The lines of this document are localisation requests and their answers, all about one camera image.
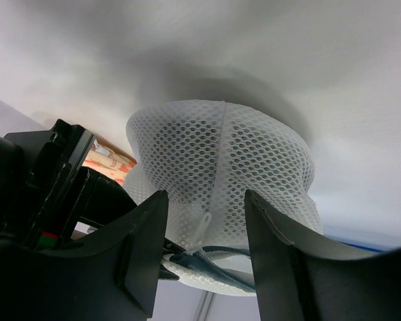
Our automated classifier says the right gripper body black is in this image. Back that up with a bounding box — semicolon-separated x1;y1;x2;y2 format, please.
0;119;136;249

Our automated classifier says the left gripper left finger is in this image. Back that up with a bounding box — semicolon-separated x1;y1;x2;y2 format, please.
0;191;168;320

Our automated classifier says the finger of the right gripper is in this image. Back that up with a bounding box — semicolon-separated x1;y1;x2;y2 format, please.
158;238;185;281

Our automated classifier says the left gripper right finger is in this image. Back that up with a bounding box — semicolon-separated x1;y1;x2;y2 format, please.
245;191;401;320

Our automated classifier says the floral patterned laundry bag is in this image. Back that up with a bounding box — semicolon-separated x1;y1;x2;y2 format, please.
82;140;136;186

